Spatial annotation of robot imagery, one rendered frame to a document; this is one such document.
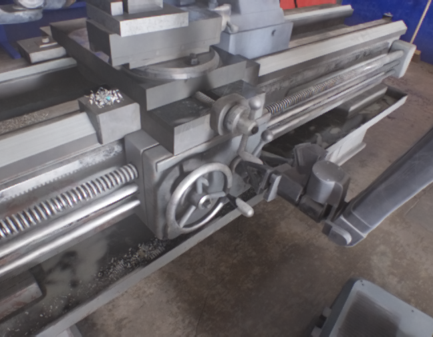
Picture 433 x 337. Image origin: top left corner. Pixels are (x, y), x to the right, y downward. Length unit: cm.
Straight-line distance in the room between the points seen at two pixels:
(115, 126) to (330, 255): 122
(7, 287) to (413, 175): 93
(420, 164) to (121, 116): 60
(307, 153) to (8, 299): 80
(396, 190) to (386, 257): 127
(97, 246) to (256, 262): 76
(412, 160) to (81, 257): 90
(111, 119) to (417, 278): 153
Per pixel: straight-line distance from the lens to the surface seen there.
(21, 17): 88
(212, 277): 148
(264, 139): 87
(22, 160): 77
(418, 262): 190
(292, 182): 66
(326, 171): 62
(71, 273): 105
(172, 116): 74
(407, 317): 133
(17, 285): 100
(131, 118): 81
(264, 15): 123
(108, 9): 75
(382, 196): 58
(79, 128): 80
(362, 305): 127
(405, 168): 54
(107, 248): 108
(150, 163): 74
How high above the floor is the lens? 126
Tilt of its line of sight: 40 degrees down
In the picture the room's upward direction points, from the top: 6 degrees clockwise
